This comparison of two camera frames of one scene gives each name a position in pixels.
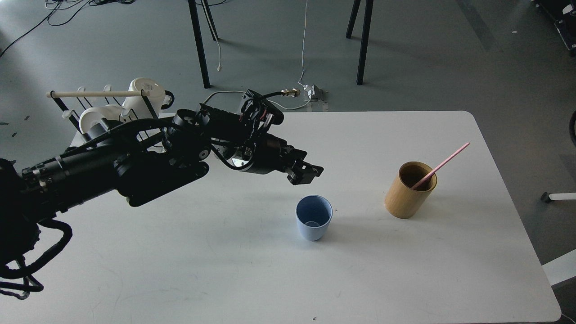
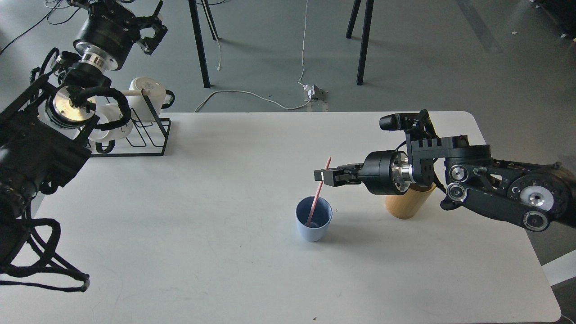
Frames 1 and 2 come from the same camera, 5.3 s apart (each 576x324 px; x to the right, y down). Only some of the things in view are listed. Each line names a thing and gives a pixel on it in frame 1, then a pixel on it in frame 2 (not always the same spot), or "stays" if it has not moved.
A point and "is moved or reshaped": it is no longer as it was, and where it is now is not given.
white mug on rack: [157, 97] stays
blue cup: [313, 213] stays
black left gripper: [266, 153] → [109, 30]
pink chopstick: [436, 169] is moved or reshaped
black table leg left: [200, 43] stays
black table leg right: [365, 35] stays
